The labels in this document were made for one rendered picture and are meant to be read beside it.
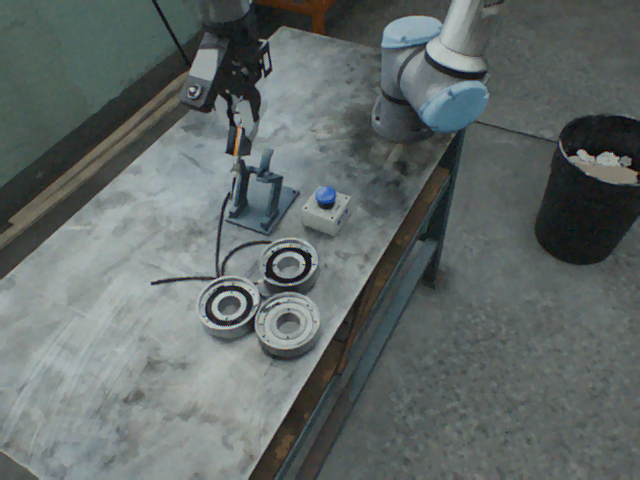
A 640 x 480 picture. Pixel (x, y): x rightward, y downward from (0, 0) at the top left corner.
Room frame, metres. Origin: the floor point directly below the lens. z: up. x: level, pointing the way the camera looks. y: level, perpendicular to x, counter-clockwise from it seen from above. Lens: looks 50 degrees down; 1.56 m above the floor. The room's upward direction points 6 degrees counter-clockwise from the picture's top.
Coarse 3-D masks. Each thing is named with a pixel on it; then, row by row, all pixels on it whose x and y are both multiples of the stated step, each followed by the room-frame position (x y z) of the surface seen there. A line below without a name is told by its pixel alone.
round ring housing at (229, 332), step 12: (228, 276) 0.54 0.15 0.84; (240, 276) 0.54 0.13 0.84; (204, 288) 0.52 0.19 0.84; (252, 288) 0.52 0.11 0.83; (204, 300) 0.51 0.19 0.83; (216, 300) 0.50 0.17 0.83; (228, 300) 0.51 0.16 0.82; (240, 300) 0.50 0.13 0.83; (204, 312) 0.48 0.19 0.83; (216, 312) 0.48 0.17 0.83; (240, 312) 0.48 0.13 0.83; (204, 324) 0.46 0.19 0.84; (240, 324) 0.45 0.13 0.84; (252, 324) 0.46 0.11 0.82; (228, 336) 0.44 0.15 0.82
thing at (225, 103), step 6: (222, 96) 0.73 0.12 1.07; (228, 96) 0.73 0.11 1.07; (234, 96) 0.76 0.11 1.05; (216, 102) 0.73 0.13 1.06; (222, 102) 0.73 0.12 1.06; (228, 102) 0.72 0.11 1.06; (234, 102) 0.76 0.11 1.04; (216, 108) 0.73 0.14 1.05; (222, 108) 0.73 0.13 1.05; (228, 108) 0.73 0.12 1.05; (234, 108) 0.76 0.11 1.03; (222, 114) 0.73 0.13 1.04; (228, 114) 0.73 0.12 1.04; (222, 120) 0.73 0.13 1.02; (228, 120) 0.72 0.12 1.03; (228, 126) 0.73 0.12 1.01
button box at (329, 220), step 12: (336, 192) 0.71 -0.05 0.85; (312, 204) 0.69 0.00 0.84; (324, 204) 0.68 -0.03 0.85; (336, 204) 0.68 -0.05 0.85; (348, 204) 0.69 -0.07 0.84; (312, 216) 0.67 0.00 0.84; (324, 216) 0.66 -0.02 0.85; (336, 216) 0.65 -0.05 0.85; (348, 216) 0.69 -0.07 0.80; (312, 228) 0.67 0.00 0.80; (324, 228) 0.65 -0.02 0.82; (336, 228) 0.65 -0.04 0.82
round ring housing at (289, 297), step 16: (272, 304) 0.49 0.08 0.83; (304, 304) 0.48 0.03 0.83; (256, 320) 0.45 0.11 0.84; (272, 320) 0.45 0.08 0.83; (288, 320) 0.47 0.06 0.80; (304, 320) 0.45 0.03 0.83; (320, 320) 0.44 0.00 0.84; (288, 336) 0.42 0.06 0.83; (272, 352) 0.40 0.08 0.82; (288, 352) 0.39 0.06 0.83; (304, 352) 0.40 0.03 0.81
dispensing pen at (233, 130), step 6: (234, 126) 0.72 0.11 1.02; (240, 126) 0.73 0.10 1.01; (228, 132) 0.71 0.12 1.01; (234, 132) 0.71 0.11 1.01; (228, 138) 0.71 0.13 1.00; (234, 138) 0.70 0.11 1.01; (228, 144) 0.70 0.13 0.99; (234, 144) 0.70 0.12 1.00; (228, 150) 0.70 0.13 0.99; (234, 150) 0.69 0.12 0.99; (234, 162) 0.70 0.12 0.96; (240, 162) 0.70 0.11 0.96; (234, 168) 0.69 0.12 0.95; (234, 174) 0.69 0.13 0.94; (234, 180) 0.68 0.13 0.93; (234, 186) 0.68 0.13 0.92
